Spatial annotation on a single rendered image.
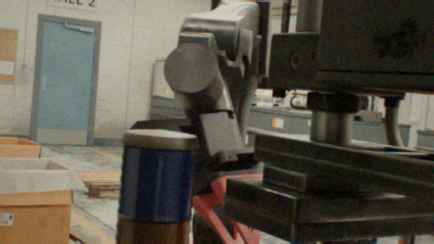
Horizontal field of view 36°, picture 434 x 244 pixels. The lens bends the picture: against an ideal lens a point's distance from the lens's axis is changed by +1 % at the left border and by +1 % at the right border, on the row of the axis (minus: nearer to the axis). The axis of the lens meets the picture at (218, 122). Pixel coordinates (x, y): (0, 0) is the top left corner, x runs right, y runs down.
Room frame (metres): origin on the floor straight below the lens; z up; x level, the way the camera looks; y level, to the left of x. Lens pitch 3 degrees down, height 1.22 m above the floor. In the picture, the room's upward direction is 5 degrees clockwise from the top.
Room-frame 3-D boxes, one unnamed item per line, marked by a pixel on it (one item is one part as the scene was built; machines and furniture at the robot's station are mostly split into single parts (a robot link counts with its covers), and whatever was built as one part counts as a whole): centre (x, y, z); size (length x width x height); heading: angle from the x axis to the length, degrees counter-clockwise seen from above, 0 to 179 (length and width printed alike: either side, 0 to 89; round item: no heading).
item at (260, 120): (9.95, -0.50, 0.49); 5.51 x 1.02 x 0.97; 29
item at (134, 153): (0.33, 0.03, 1.17); 0.04 x 0.04 x 0.03
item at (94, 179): (7.35, 0.97, 0.07); 1.20 x 1.00 x 0.14; 121
